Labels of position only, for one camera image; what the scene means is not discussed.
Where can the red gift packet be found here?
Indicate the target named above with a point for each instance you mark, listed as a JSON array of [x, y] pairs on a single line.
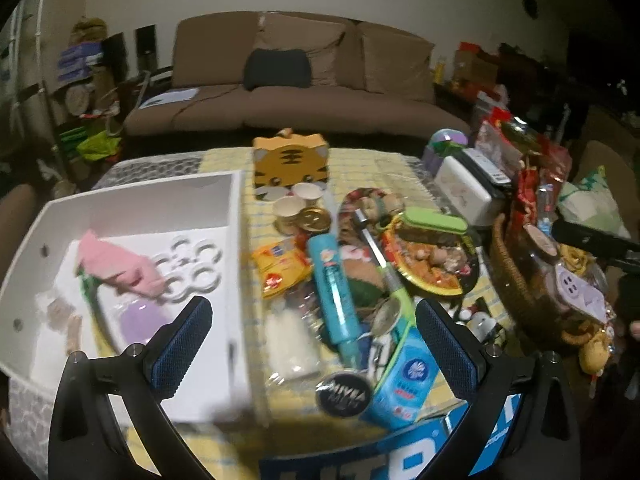
[[537, 175]]

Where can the green plastic bag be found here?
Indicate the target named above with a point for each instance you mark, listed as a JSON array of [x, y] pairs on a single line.
[[100, 144]]

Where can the green leaf print pillow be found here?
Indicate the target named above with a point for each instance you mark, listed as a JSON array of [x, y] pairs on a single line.
[[592, 202]]

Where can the white remote control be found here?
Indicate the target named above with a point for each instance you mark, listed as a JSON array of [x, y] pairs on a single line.
[[487, 165]]

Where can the yellow snack packet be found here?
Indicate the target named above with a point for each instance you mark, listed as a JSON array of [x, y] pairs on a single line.
[[280, 265]]

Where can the instant noodle bowl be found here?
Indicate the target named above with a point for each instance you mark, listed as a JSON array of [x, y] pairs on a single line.
[[430, 265]]

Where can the dark cushion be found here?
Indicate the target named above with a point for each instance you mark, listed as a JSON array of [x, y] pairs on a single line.
[[277, 70]]

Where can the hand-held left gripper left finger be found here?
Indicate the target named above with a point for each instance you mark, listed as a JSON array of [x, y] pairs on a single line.
[[180, 345]]

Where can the blue printed box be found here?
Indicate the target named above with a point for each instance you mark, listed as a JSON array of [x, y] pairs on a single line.
[[400, 455]]

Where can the brown sofa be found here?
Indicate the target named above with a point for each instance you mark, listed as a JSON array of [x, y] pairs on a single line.
[[350, 105]]

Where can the pink cloth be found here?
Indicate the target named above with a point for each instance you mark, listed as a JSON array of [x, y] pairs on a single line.
[[125, 265]]

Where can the brown wicker basket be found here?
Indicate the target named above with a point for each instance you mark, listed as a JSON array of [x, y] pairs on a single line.
[[515, 280]]

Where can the teal tube bottle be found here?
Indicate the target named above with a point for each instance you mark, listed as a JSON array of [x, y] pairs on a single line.
[[332, 290]]

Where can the white paper sheet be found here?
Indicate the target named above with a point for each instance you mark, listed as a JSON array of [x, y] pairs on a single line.
[[167, 96]]

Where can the gold tin can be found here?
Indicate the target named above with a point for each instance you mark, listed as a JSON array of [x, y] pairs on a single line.
[[316, 220]]

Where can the dark round cream tin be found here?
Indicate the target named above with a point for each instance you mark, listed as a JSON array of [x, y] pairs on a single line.
[[344, 395]]

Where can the white paper cup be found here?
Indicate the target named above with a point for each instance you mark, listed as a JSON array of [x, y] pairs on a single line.
[[307, 191], [287, 212]]

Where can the round wall clock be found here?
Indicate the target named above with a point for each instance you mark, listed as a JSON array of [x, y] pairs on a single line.
[[530, 6]]

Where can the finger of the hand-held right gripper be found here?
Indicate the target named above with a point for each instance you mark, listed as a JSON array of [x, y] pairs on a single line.
[[595, 242]]

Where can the clear bag of white powder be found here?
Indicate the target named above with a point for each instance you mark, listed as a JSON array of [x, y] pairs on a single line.
[[292, 345]]

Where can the glass jar with brown lid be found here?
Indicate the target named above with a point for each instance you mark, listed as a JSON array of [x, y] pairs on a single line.
[[540, 245]]

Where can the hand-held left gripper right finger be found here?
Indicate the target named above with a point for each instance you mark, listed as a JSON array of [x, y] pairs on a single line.
[[445, 345]]

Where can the purple round pad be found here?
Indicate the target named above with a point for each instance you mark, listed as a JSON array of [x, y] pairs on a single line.
[[140, 317]]

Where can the white storage box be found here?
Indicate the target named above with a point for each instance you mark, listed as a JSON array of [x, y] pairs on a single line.
[[215, 200]]

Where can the lavender power strip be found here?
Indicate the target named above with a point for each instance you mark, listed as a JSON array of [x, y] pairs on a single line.
[[582, 292]]

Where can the blue tissue packet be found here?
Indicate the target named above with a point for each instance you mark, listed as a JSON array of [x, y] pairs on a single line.
[[407, 380]]

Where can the brown teddy bear figurine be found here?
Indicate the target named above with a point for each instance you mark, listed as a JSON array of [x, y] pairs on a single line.
[[380, 205]]

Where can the yellow checked tablecloth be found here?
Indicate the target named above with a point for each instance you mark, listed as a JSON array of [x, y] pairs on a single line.
[[360, 170]]

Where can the green pencil case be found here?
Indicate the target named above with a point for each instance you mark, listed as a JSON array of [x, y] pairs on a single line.
[[435, 220]]

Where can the orange tiger-shaped box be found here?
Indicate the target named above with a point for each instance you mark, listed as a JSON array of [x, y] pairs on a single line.
[[290, 162]]

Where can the white tissue box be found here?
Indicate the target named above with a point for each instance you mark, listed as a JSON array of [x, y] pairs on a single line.
[[462, 190]]

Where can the purple round container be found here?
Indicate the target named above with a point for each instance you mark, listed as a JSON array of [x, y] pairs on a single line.
[[445, 142]]

